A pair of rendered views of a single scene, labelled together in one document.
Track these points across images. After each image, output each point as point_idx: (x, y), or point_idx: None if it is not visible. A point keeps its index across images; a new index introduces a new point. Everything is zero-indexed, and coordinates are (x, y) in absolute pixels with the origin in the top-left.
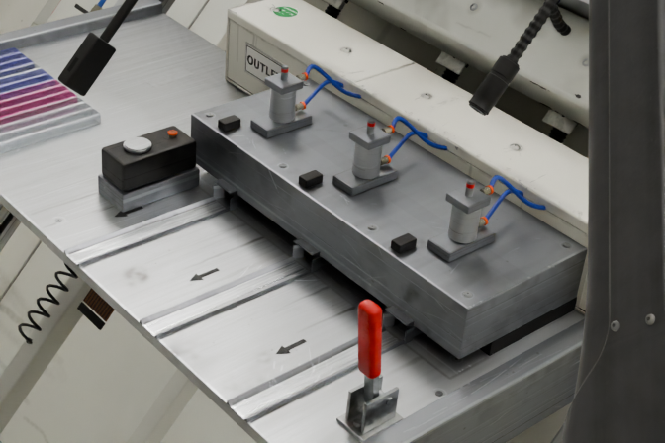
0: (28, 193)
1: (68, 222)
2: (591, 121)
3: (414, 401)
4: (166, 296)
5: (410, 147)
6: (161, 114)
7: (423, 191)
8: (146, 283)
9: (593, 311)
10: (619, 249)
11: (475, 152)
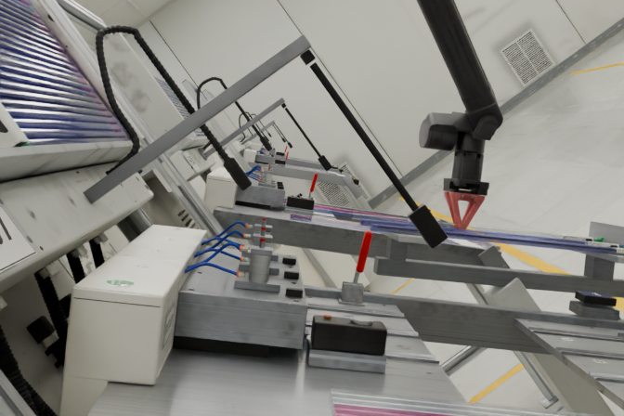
0: (438, 388)
1: (422, 370)
2: (474, 52)
3: (324, 299)
4: (395, 339)
5: (201, 267)
6: (263, 388)
7: (236, 264)
8: (400, 344)
9: (484, 75)
10: (481, 65)
11: (195, 243)
